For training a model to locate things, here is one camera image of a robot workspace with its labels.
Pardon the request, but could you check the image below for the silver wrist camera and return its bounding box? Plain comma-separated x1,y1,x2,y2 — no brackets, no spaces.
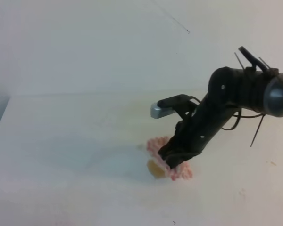
150,94,196,120

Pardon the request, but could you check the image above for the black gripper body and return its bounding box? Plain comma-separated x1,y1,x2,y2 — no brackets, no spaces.
171,94,240,157

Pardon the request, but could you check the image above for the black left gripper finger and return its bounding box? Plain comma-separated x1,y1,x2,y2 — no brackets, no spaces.
158,140,179,161

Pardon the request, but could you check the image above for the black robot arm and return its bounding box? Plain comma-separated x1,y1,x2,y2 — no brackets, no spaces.
151,47,283,169

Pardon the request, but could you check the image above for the pink white striped rag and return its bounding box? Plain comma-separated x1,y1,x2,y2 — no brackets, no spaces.
147,136,193,181

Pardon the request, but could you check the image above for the thin black cable loop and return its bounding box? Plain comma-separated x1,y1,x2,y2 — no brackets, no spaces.
221,110,266,131

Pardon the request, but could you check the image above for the brown coffee stain puddle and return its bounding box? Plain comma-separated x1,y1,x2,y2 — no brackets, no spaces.
147,160,166,179

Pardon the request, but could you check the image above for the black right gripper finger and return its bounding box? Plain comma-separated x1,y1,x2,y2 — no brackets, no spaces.
166,153,193,169

